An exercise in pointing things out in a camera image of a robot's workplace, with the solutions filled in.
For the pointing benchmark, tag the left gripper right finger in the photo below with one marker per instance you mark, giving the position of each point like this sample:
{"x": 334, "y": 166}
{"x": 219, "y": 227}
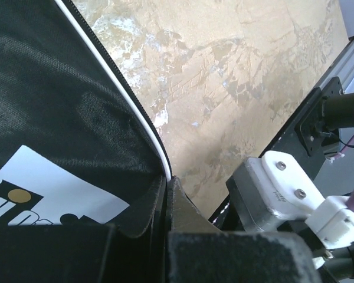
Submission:
{"x": 199, "y": 252}

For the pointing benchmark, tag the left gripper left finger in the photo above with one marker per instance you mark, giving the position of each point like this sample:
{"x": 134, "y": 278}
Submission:
{"x": 127, "y": 249}

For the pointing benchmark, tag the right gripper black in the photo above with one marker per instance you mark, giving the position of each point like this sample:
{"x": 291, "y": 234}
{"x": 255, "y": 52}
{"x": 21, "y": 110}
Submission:
{"x": 338, "y": 263}

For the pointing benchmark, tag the black sport racket bag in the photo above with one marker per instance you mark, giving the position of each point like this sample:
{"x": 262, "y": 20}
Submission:
{"x": 76, "y": 145}

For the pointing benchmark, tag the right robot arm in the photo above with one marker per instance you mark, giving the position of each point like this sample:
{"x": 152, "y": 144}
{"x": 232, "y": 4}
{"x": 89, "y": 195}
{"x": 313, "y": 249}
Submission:
{"x": 337, "y": 176}

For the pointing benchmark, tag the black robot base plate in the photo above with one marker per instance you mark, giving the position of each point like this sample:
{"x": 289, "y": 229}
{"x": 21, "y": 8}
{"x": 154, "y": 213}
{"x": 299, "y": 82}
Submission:
{"x": 299, "y": 137}

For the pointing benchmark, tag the aluminium rail frame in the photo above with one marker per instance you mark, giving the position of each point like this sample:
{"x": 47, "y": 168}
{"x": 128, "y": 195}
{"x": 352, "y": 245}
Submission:
{"x": 343, "y": 65}

